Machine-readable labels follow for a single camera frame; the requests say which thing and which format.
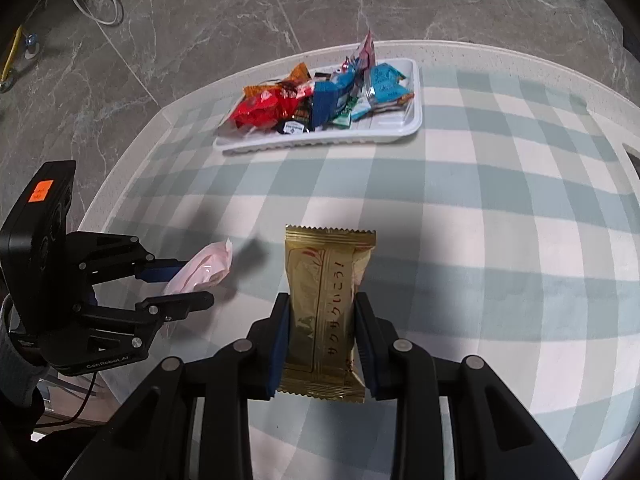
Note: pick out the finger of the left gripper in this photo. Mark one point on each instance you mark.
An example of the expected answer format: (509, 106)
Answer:
(176, 307)
(159, 270)

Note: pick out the orange snack packet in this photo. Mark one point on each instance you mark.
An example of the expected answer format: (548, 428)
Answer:
(299, 75)

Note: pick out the white plastic tray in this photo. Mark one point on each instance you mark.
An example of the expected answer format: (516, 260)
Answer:
(375, 128)

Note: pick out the large red snack packet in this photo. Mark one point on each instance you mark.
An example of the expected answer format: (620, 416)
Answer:
(272, 105)

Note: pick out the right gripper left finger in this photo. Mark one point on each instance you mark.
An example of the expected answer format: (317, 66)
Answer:
(269, 338)

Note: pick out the gold snack bar packet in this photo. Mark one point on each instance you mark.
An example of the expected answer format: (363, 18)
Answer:
(325, 268)

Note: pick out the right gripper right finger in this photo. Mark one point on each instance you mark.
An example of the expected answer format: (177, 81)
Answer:
(374, 337)

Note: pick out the pale pink snack packet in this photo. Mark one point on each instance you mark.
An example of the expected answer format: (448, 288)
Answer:
(205, 270)

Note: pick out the blue chip snack packet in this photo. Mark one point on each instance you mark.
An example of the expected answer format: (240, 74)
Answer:
(331, 91)

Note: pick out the green snack packet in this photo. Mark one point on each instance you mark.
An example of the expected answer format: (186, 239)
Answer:
(343, 119)

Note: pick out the white long snack packet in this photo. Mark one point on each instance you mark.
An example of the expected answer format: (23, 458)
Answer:
(363, 58)

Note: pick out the black snack packet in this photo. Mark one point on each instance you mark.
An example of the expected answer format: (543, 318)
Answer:
(300, 123)

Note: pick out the light blue snack packet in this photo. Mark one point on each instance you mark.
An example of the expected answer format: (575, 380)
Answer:
(382, 90)

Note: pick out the green white checkered tablecloth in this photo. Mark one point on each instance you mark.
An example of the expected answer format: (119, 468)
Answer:
(506, 226)

